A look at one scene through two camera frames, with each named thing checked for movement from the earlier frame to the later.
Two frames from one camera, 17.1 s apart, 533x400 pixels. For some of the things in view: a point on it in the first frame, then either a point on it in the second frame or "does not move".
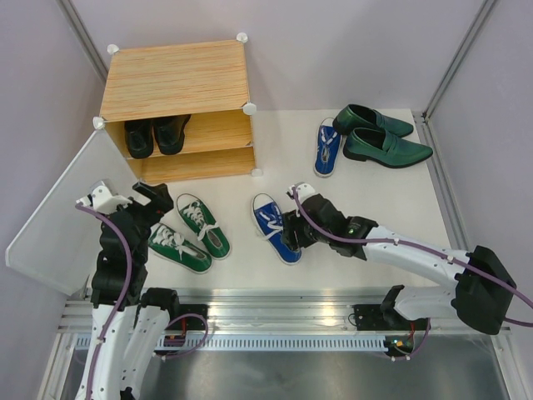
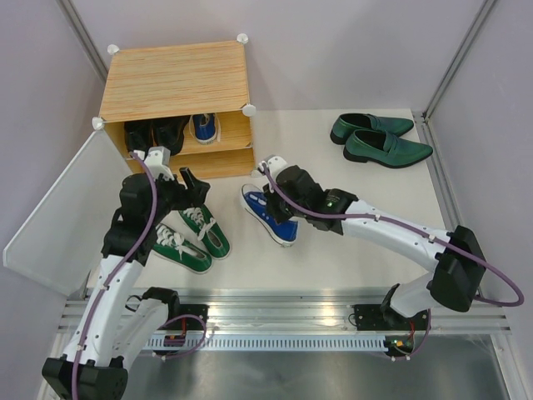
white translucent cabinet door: [58, 245] does not move
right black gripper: [291, 222] -> [271, 204]
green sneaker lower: [171, 246] does not move
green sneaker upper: [201, 222] does not move
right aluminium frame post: [487, 11] does not move
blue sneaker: [267, 214] -> [205, 127]
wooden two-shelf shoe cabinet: [180, 110] does not move
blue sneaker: [327, 148] -> [284, 232]
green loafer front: [376, 145] does not move
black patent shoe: [169, 132] does not move
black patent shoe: [140, 137] does not move
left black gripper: [163, 201] -> [194, 196]
